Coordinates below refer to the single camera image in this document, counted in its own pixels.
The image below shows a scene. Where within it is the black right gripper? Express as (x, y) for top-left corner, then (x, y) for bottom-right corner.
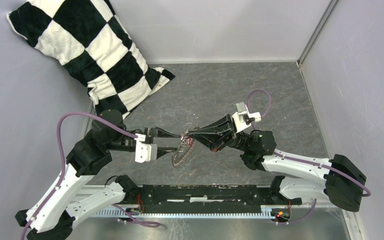
(187, 114), (251, 153)

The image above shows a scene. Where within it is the large ring of keyrings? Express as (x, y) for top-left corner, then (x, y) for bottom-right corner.
(171, 127), (200, 168)

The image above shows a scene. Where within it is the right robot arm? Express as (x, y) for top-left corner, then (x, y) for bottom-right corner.
(185, 112), (371, 213)

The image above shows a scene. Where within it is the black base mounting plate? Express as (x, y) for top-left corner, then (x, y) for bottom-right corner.
(118, 185), (303, 214)

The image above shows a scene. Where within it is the black white checkered pillow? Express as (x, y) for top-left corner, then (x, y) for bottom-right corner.
(7, 0), (175, 117)

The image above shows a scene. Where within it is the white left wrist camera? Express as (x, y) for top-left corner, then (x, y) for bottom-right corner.
(134, 133), (158, 163)

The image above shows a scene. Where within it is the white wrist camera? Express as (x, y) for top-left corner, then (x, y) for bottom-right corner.
(134, 133), (158, 163)
(231, 102), (262, 133)

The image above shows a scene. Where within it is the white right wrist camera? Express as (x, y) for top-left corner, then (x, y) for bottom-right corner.
(231, 102), (262, 133)

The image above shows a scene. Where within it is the aluminium rail frame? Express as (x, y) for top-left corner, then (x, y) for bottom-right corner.
(55, 184), (356, 209)

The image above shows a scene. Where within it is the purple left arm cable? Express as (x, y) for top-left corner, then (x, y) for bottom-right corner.
(19, 111), (161, 240)

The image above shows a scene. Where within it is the white toothed cable duct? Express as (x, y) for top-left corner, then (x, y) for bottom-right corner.
(91, 206), (275, 220)

